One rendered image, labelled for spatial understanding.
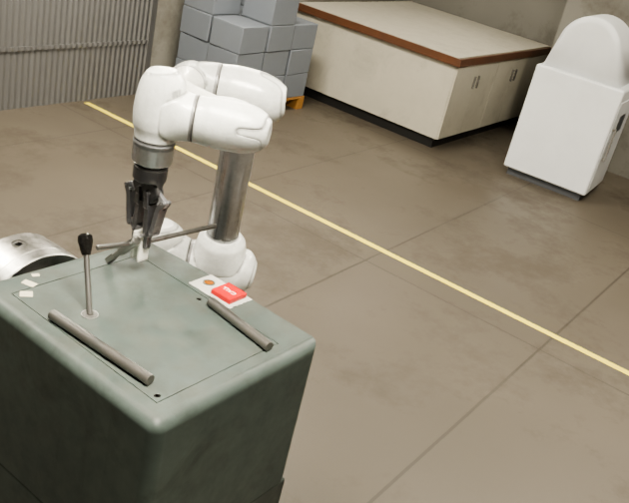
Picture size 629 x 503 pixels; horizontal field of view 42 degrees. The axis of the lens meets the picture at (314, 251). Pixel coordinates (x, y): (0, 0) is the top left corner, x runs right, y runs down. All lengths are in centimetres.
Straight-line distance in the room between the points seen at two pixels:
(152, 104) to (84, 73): 529
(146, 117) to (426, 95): 606
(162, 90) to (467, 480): 240
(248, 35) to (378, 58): 146
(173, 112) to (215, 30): 543
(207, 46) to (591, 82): 322
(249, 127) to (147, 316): 45
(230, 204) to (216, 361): 87
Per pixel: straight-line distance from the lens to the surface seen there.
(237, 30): 700
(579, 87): 732
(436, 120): 766
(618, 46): 729
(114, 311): 178
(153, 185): 183
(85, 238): 175
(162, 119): 174
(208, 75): 228
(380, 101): 794
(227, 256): 254
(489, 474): 373
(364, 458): 356
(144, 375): 157
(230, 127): 173
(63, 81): 691
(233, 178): 241
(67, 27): 680
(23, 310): 177
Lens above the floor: 220
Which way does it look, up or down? 25 degrees down
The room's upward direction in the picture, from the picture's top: 13 degrees clockwise
